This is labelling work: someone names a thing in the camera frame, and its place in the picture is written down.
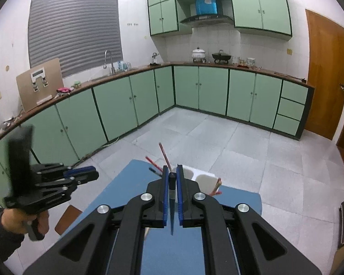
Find white two-compartment utensil holder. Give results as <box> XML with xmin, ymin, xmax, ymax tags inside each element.
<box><xmin>172</xmin><ymin>164</ymin><xmax>221</xmax><ymax>204</ymax></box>

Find grey window shutter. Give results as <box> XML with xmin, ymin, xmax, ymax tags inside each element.
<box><xmin>27</xmin><ymin>0</ymin><xmax>124</xmax><ymax>78</ymax></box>

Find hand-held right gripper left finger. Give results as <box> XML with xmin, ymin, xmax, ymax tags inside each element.
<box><xmin>23</xmin><ymin>165</ymin><xmax>170</xmax><ymax>275</ymax></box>

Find blue covered appliance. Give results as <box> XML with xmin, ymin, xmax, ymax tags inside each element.
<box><xmin>195</xmin><ymin>0</ymin><xmax>219</xmax><ymax>16</ymax></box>

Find green lower kitchen cabinets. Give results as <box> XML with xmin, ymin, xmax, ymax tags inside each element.
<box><xmin>0</xmin><ymin>64</ymin><xmax>315</xmax><ymax>208</ymax></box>

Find blue tablecloth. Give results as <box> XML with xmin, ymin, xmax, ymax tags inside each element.
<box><xmin>23</xmin><ymin>159</ymin><xmax>263</xmax><ymax>275</ymax></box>

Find white lidded pot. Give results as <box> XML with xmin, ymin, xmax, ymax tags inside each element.
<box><xmin>192</xmin><ymin>47</ymin><xmax>207</xmax><ymax>63</ymax></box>

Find brown wooden stool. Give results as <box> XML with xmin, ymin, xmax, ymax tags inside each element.
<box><xmin>55</xmin><ymin>204</ymin><xmax>83</xmax><ymax>234</ymax></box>

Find cups beside sink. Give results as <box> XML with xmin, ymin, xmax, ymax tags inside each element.
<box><xmin>116</xmin><ymin>60</ymin><xmax>132</xmax><ymax>72</ymax></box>

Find person's left forearm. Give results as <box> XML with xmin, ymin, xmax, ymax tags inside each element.
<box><xmin>0</xmin><ymin>208</ymin><xmax>25</xmax><ymax>264</ymax></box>

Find green upper kitchen cabinets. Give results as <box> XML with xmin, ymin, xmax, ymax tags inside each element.
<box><xmin>147</xmin><ymin>0</ymin><xmax>293</xmax><ymax>38</ymax></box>

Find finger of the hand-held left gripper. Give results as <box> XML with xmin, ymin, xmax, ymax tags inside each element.
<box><xmin>31</xmin><ymin>163</ymin><xmax>97</xmax><ymax>179</ymax></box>
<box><xmin>34</xmin><ymin>173</ymin><xmax>100</xmax><ymax>204</ymax></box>

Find bamboo chopstick with red handle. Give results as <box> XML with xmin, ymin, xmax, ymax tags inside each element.
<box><xmin>210</xmin><ymin>181</ymin><xmax>222</xmax><ymax>197</ymax></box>

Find wooden door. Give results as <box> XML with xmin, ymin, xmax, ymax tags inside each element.
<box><xmin>303</xmin><ymin>9</ymin><xmax>344</xmax><ymax>141</ymax></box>

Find black wok with lid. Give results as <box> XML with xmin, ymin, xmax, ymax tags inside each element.
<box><xmin>212</xmin><ymin>49</ymin><xmax>232</xmax><ymax>65</ymax></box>

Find person's left hand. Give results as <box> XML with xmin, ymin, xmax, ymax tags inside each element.
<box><xmin>1</xmin><ymin>208</ymin><xmax>50</xmax><ymax>236</ymax></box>

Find white power cable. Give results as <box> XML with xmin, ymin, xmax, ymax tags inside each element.
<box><xmin>101</xmin><ymin>136</ymin><xmax>121</xmax><ymax>149</ymax></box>

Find green kitchen cabinets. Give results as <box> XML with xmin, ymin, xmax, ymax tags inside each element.
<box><xmin>147</xmin><ymin>0</ymin><xmax>293</xmax><ymax>38</ymax></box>
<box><xmin>0</xmin><ymin>64</ymin><xmax>315</xmax><ymax>208</ymax></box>

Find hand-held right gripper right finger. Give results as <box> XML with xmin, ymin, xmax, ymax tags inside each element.
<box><xmin>176</xmin><ymin>164</ymin><xmax>323</xmax><ymax>275</ymax></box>

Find brown wooden board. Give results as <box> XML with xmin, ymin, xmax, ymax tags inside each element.
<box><xmin>16</xmin><ymin>58</ymin><xmax>64</xmax><ymax>112</ymax></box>

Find chrome sink faucet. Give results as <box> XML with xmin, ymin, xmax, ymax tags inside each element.
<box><xmin>103</xmin><ymin>50</ymin><xmax>116</xmax><ymax>75</ymax></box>

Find orange red floral chopstick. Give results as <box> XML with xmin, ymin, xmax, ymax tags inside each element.
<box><xmin>145</xmin><ymin>156</ymin><xmax>162</xmax><ymax>171</ymax></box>
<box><xmin>158</xmin><ymin>142</ymin><xmax>173</xmax><ymax>173</ymax></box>

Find range hood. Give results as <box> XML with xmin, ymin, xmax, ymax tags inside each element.
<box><xmin>180</xmin><ymin>14</ymin><xmax>235</xmax><ymax>28</ymax></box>

